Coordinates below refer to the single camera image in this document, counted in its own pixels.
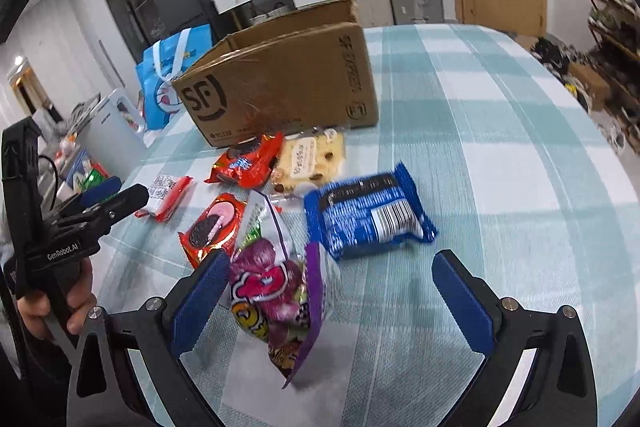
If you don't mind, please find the person's left hand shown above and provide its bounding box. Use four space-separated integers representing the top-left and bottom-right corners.
17 258 96 340

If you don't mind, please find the blue Doraemon tote bag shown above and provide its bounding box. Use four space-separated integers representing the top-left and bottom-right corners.
136 24 213 131

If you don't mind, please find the purple candy bag front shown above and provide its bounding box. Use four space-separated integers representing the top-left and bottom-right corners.
229 191 341 383

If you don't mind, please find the white electric kettle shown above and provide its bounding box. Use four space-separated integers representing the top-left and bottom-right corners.
70 89 146 181

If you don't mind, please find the shoe rack with shoes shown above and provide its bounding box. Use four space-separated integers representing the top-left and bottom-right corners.
588 0 639 127

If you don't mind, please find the red white snack packet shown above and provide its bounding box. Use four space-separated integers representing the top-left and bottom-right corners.
134 174 193 222

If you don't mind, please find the teal checkered tablecloth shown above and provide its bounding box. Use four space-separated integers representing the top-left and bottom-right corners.
89 22 640 427

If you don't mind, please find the blue Oreo pack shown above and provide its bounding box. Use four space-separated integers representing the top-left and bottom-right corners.
304 162 438 262

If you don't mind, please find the small cardboard box floor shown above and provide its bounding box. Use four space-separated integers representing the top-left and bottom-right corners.
568 62 611 112

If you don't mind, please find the cream nougat candy pack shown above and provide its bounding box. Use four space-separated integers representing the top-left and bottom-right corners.
270 128 346 197

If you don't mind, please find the red Oreo pack pink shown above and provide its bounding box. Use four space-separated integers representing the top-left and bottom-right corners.
178 193 246 269

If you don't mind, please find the red Oreo pack small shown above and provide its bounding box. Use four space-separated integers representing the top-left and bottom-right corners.
204 132 284 190

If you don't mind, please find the SF Express cardboard box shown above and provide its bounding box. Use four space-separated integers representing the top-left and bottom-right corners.
172 0 378 147

